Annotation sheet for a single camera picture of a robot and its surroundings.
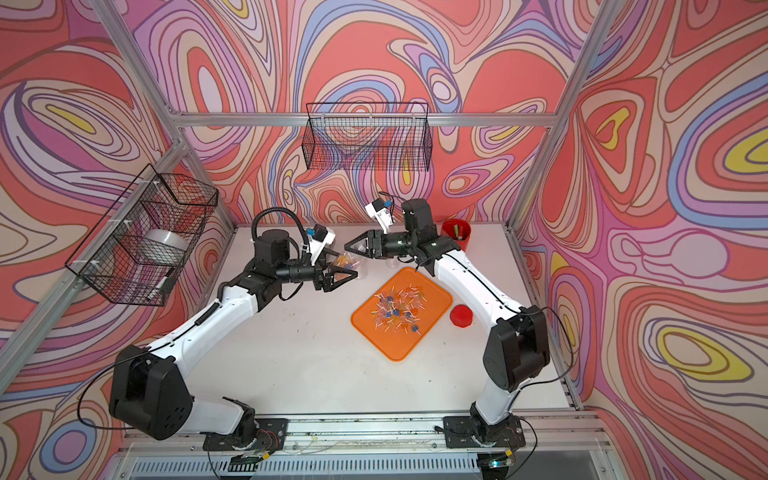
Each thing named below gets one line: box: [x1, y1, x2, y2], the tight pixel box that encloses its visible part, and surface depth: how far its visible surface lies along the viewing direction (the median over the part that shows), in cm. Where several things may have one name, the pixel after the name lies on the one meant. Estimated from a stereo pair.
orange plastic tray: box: [351, 267, 453, 362], surface depth 96 cm
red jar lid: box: [450, 304, 473, 328], surface depth 95 cm
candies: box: [371, 283, 427, 336], surface depth 97 cm
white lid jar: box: [332, 252, 361, 272], surface depth 73 cm
